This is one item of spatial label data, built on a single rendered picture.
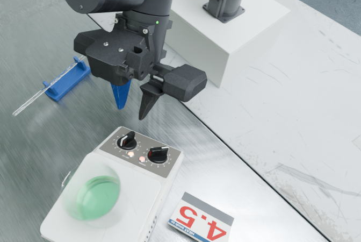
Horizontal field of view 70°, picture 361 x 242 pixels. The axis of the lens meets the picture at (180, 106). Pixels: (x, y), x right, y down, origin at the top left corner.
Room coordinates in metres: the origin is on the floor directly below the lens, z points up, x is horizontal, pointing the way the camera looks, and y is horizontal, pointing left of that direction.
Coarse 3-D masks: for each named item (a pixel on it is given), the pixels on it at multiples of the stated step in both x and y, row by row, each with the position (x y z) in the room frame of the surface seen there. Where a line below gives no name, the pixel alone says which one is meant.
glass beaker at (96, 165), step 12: (96, 156) 0.10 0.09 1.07; (84, 168) 0.09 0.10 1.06; (96, 168) 0.09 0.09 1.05; (108, 168) 0.09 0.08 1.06; (72, 180) 0.07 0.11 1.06; (84, 180) 0.08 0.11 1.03; (120, 180) 0.07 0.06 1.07; (60, 192) 0.06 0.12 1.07; (72, 192) 0.06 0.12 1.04; (120, 192) 0.06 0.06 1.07; (72, 204) 0.05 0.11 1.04; (120, 204) 0.05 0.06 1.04; (72, 216) 0.03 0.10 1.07; (108, 216) 0.04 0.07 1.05; (120, 216) 0.05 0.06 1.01
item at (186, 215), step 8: (184, 208) 0.08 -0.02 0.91; (192, 208) 0.08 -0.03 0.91; (176, 216) 0.06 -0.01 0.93; (184, 216) 0.06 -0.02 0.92; (192, 216) 0.07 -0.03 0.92; (200, 216) 0.07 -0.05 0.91; (184, 224) 0.05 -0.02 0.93; (192, 224) 0.05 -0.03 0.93; (200, 224) 0.06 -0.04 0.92; (208, 224) 0.06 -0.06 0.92; (216, 224) 0.06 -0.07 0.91; (200, 232) 0.04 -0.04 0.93; (208, 232) 0.04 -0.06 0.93; (216, 232) 0.05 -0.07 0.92; (224, 232) 0.05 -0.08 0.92; (216, 240) 0.03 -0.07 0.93; (224, 240) 0.04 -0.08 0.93
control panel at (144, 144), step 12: (120, 132) 0.19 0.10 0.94; (108, 144) 0.16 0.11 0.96; (144, 144) 0.17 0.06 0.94; (156, 144) 0.17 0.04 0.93; (120, 156) 0.14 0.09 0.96; (132, 156) 0.14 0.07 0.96; (144, 156) 0.14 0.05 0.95; (168, 156) 0.15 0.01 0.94; (144, 168) 0.12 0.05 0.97; (156, 168) 0.12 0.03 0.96; (168, 168) 0.13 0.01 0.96
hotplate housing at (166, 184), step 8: (96, 152) 0.14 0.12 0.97; (104, 152) 0.14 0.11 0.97; (120, 160) 0.13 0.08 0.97; (136, 168) 0.12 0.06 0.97; (176, 168) 0.13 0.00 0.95; (152, 176) 0.11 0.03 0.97; (160, 176) 0.11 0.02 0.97; (168, 176) 0.11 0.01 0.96; (168, 184) 0.10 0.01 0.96; (160, 192) 0.09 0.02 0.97; (168, 192) 0.10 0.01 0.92; (160, 200) 0.08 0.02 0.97; (160, 208) 0.07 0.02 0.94; (152, 216) 0.05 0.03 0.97; (152, 224) 0.05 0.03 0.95; (144, 232) 0.03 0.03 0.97; (48, 240) 0.02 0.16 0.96; (144, 240) 0.03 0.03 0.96
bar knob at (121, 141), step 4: (132, 132) 0.18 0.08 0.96; (124, 136) 0.17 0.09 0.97; (128, 136) 0.17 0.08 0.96; (132, 136) 0.18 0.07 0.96; (120, 140) 0.16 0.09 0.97; (124, 140) 0.16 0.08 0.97; (128, 140) 0.17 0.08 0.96; (132, 140) 0.17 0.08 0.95; (120, 144) 0.16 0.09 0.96; (124, 144) 0.16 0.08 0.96; (128, 144) 0.16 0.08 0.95; (132, 144) 0.16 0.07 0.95; (136, 144) 0.17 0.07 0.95; (124, 148) 0.15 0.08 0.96; (128, 148) 0.15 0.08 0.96; (132, 148) 0.16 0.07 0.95
